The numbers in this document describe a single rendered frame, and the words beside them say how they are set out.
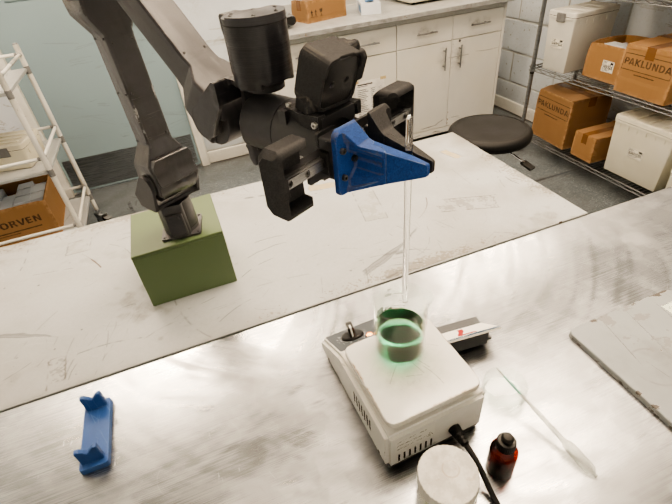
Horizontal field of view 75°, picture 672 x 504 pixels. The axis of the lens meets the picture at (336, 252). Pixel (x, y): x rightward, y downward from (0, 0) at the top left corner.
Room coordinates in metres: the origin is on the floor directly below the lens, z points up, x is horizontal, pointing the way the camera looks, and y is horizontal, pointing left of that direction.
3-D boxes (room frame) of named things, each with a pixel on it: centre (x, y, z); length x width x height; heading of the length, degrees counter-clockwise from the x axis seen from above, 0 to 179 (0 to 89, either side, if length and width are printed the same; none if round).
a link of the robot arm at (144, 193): (0.64, 0.25, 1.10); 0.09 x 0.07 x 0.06; 136
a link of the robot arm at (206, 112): (0.46, 0.07, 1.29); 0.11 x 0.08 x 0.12; 46
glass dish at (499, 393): (0.33, -0.20, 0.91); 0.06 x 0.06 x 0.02
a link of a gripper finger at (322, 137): (0.37, -0.03, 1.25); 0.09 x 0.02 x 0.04; 135
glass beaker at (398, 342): (0.35, -0.07, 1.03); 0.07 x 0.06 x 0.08; 91
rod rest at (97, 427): (0.33, 0.33, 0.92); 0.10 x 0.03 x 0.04; 17
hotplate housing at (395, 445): (0.35, -0.06, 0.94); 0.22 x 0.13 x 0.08; 20
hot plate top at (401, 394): (0.32, -0.07, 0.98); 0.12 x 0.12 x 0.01; 20
